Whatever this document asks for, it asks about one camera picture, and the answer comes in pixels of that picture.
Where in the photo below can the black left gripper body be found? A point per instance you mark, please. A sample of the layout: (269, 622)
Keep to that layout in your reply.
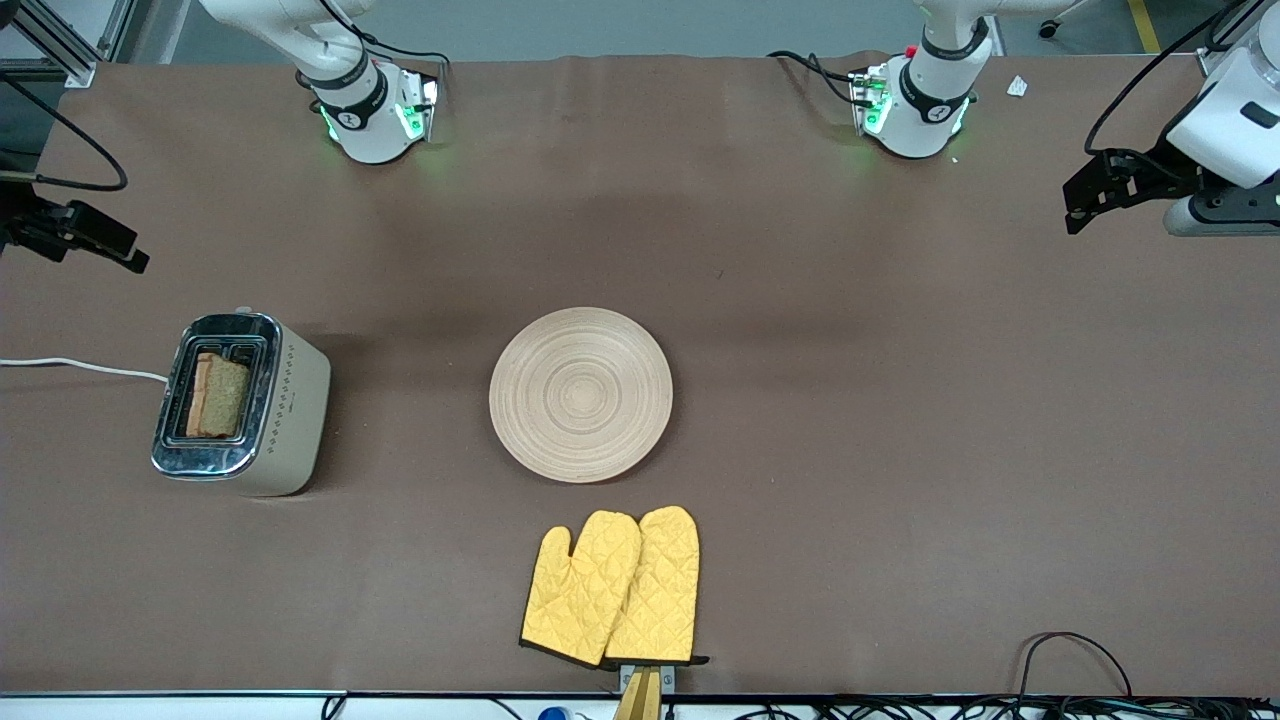
(1157, 164)

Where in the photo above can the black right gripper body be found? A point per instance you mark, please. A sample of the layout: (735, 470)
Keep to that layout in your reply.
(20, 222)

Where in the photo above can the slice of bread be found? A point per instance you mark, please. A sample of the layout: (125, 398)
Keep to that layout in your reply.
(222, 398)

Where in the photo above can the round light wooden plate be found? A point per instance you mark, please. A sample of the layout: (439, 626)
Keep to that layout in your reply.
(580, 395)

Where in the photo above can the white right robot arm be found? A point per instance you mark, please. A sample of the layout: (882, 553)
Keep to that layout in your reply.
(370, 130)

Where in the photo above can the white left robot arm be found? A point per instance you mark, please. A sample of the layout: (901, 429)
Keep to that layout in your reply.
(925, 115)

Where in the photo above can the beige and chrome toaster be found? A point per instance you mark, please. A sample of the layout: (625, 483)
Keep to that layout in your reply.
(285, 410)

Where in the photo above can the small white paper scrap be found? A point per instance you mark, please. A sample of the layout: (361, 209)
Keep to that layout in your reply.
(1017, 86)

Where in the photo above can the black caster wheel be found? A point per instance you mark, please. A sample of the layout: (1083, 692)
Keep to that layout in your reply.
(1048, 29)

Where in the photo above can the yellow quilted oven mitt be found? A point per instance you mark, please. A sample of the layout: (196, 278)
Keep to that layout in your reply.
(575, 600)
(660, 590)

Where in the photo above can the wooden wedge with metal bracket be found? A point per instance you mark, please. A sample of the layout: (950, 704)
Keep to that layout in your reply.
(640, 695)

